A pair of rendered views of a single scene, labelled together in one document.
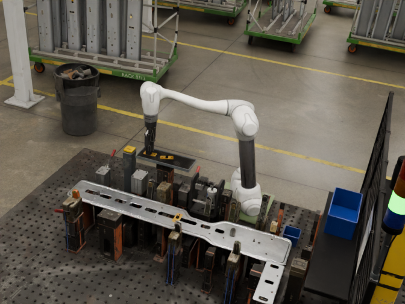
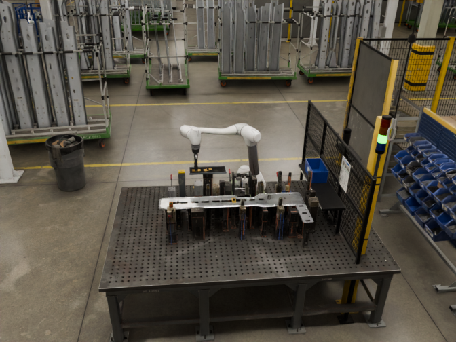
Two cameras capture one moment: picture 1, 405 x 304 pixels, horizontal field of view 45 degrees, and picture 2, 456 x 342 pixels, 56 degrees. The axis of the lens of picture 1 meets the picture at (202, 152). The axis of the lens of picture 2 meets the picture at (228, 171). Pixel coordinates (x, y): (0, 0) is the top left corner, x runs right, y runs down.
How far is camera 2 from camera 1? 185 cm
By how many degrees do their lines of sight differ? 21
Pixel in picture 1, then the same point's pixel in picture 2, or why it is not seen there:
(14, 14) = not seen: outside the picture
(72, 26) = (22, 109)
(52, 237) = (154, 241)
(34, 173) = (64, 224)
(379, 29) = (237, 66)
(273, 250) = (294, 199)
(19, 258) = (145, 258)
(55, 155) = (69, 207)
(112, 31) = (59, 106)
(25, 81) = (8, 161)
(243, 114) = (250, 129)
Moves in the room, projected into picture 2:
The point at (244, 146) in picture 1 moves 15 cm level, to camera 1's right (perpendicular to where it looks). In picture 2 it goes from (253, 149) to (266, 146)
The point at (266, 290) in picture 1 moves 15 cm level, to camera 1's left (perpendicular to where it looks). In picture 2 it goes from (306, 216) to (292, 220)
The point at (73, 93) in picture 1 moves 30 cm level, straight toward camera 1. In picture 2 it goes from (69, 157) to (78, 165)
